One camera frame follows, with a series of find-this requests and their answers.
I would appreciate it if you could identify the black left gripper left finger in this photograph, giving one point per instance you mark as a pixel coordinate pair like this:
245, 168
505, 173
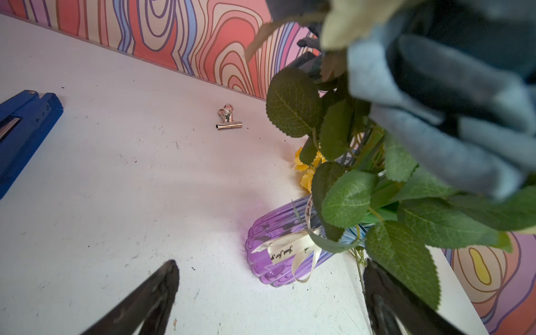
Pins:
147, 309

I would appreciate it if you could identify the purple glass vase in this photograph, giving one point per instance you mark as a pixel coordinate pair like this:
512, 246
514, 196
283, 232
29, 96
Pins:
284, 243

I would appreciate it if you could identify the white printed ribbon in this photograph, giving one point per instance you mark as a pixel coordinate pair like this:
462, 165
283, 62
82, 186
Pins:
293, 247

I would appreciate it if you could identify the silver binder clip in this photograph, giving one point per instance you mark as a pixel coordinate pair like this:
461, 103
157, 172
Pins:
227, 121

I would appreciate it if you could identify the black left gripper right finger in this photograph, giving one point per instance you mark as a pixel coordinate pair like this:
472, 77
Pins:
391, 306

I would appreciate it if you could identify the yellow rose spray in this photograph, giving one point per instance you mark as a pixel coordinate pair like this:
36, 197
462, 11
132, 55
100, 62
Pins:
306, 172

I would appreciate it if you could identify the blue hydrangea bouquet with leaves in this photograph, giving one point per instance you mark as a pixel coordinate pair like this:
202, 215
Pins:
425, 113

